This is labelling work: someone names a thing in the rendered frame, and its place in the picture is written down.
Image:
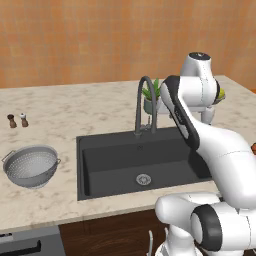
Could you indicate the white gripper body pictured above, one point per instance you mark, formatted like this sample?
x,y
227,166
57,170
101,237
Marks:
x,y
207,115

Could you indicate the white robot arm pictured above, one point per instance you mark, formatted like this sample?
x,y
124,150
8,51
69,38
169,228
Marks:
x,y
230,166

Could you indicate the dark grey arched faucet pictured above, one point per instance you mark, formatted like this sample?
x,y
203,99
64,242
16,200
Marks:
x,y
137,110

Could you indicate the dark grey sink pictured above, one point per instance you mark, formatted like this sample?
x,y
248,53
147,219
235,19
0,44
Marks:
x,y
113,166

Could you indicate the grey metal colander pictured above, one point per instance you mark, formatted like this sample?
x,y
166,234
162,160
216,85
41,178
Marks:
x,y
30,166

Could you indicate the bowl with yellow-green fruit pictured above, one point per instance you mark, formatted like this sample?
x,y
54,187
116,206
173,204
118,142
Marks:
x,y
220,95

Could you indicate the orange fruit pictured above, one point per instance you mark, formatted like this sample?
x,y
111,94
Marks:
x,y
254,148

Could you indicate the green potted plant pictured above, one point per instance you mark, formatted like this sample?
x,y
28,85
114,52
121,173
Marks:
x,y
148,100

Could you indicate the dark wood cupboard door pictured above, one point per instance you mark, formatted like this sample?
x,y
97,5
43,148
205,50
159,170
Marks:
x,y
110,235

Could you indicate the brown white-capped salt shaker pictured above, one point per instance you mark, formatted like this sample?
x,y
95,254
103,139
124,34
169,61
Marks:
x,y
24,121

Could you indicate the brown pepper shaker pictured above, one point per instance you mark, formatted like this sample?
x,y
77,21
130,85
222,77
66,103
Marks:
x,y
12,122

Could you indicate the grey dishwasher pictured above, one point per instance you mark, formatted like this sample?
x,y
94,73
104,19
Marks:
x,y
36,243

